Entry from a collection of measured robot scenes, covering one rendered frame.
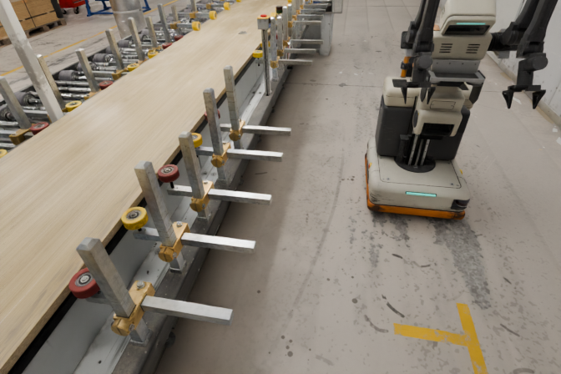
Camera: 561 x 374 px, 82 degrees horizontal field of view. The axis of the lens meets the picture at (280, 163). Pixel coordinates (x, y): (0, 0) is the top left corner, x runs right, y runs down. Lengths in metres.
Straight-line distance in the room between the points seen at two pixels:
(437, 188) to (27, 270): 2.09
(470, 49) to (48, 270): 1.95
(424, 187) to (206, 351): 1.59
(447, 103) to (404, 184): 0.59
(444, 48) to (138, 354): 1.80
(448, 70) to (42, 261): 1.88
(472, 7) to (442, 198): 1.12
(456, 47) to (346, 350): 1.58
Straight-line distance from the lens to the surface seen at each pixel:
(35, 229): 1.35
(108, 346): 1.30
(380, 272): 2.11
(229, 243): 1.12
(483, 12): 1.86
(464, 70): 1.95
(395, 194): 2.27
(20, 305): 1.14
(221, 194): 1.32
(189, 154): 1.19
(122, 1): 6.46
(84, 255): 0.85
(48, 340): 1.17
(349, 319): 1.92
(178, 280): 1.24
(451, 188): 2.36
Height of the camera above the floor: 1.68
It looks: 36 degrees down
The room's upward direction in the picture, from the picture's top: 2 degrees counter-clockwise
